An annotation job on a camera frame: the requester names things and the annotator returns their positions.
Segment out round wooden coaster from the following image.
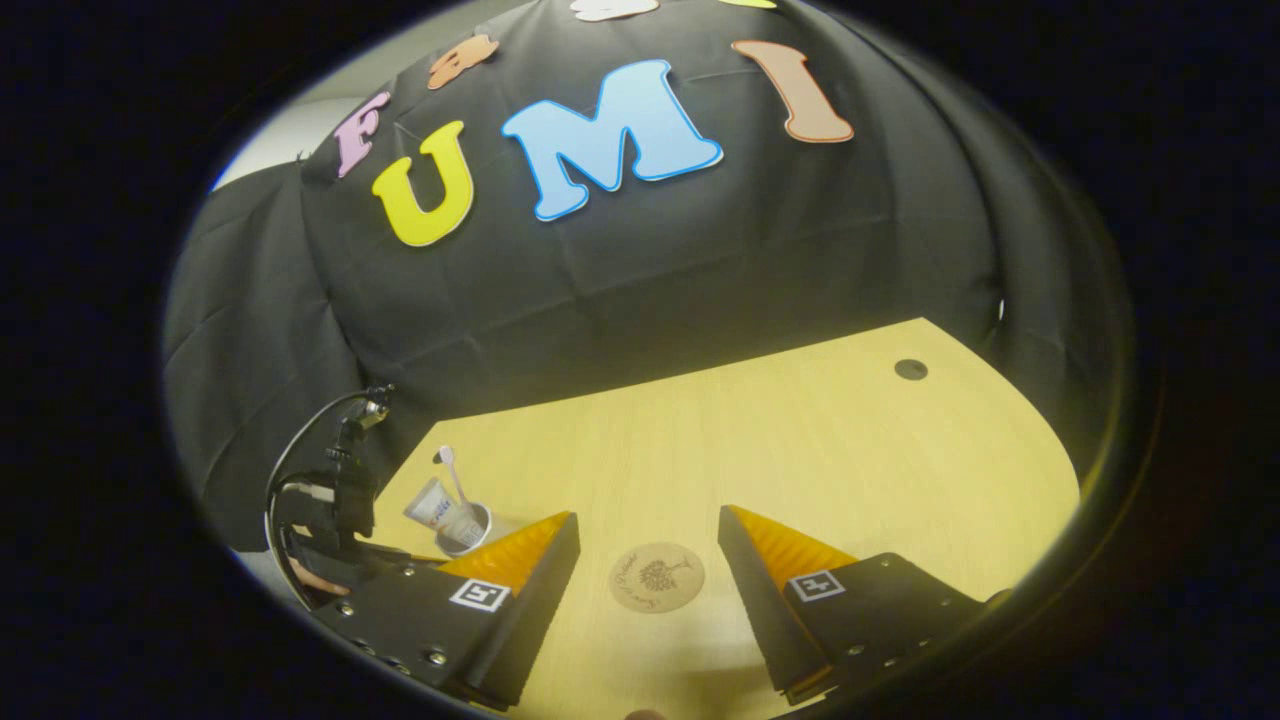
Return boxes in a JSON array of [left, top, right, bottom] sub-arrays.
[[609, 541, 706, 614]]

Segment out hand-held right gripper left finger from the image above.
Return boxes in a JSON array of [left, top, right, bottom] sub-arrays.
[[310, 511, 582, 711]]

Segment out white toothpaste tube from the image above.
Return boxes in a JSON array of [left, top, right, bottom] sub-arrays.
[[403, 476, 483, 546]]

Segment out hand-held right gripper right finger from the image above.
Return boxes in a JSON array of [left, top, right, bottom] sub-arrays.
[[717, 504, 1011, 706]]

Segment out white cup with wooden handle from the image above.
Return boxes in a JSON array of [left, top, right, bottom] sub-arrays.
[[435, 500, 495, 559]]

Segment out pale pink toothbrush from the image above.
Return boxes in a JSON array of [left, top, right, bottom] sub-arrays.
[[433, 445, 477, 523]]

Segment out black cable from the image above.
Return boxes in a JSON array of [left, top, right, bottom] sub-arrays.
[[263, 388, 373, 583]]

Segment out light wooden desktop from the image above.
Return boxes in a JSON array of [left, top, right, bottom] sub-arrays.
[[365, 317, 1083, 720]]

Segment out black backdrop cloth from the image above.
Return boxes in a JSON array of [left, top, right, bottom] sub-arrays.
[[163, 0, 1101, 551]]

